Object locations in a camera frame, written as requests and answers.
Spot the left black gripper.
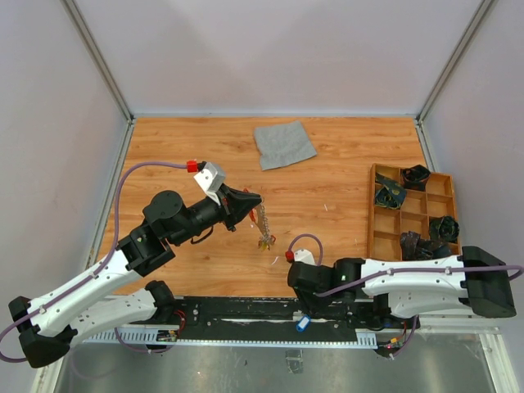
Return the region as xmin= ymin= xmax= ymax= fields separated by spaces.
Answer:
xmin=171 ymin=183 xmax=262 ymax=246

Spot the blue key tag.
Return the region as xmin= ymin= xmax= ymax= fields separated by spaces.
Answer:
xmin=296 ymin=315 xmax=311 ymax=332

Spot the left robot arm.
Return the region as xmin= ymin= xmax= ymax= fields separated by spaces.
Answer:
xmin=9 ymin=184 xmax=262 ymax=368

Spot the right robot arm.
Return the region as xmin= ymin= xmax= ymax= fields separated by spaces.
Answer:
xmin=286 ymin=246 xmax=523 ymax=329

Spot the grey cloth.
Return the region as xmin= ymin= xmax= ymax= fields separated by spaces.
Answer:
xmin=254 ymin=120 xmax=317 ymax=171

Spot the dark patterned necktie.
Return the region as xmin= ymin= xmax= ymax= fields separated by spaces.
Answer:
xmin=374 ymin=173 xmax=407 ymax=210

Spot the wooden compartment tray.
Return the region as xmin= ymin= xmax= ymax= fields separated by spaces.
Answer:
xmin=366 ymin=164 xmax=459 ymax=261

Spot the dark rolled necktie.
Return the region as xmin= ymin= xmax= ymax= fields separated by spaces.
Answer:
xmin=400 ymin=165 xmax=431 ymax=192

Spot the dark brown dotted necktie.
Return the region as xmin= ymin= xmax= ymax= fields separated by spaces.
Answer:
xmin=400 ymin=231 xmax=453 ymax=261

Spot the green patterned rolled necktie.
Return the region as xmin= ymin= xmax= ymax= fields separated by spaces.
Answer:
xmin=429 ymin=215 xmax=460 ymax=243

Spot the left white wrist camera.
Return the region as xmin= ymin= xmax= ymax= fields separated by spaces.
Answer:
xmin=193 ymin=162 xmax=226 ymax=206

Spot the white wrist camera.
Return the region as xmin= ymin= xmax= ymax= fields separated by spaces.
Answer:
xmin=293 ymin=249 xmax=316 ymax=266
xmin=193 ymin=162 xmax=226 ymax=206

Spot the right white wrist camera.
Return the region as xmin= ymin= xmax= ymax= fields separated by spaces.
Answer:
xmin=293 ymin=249 xmax=316 ymax=266

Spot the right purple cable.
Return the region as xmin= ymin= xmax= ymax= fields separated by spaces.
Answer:
xmin=285 ymin=233 xmax=524 ymax=298

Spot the black mounting rail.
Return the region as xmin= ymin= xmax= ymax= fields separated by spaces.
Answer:
xmin=126 ymin=295 xmax=414 ymax=343

